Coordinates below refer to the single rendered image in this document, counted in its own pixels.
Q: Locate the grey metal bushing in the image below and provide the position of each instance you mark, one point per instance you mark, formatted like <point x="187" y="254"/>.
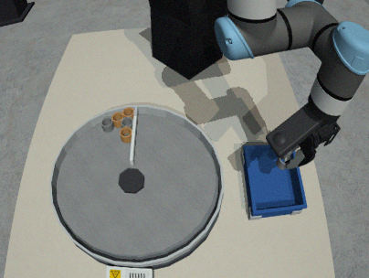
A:
<point x="280" y="164"/>
<point x="108" y="128"/>
<point x="127" y="120"/>

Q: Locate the bronze bushing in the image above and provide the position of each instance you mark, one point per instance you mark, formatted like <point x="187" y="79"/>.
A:
<point x="126" y="130"/>
<point x="116" y="116"/>
<point x="127" y="111"/>

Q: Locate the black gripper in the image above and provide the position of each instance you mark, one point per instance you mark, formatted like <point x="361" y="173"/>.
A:
<point x="307" y="151"/>

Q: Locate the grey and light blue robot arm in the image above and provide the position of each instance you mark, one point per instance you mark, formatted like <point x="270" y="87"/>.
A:
<point x="257" y="27"/>

